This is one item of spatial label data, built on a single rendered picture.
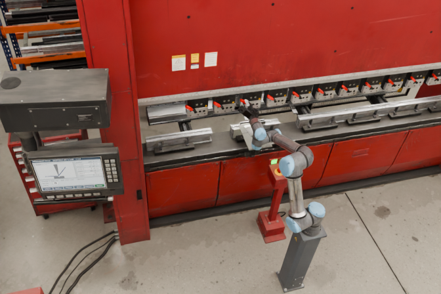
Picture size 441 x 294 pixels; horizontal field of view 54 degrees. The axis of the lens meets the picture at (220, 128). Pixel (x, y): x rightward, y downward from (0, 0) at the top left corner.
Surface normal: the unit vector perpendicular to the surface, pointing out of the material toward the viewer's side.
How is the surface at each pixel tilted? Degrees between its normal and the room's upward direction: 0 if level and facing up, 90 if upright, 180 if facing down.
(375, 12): 90
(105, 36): 90
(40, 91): 0
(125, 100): 90
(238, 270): 0
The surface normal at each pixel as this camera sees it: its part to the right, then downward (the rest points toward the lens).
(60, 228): 0.07, -0.71
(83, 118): 0.14, 0.70
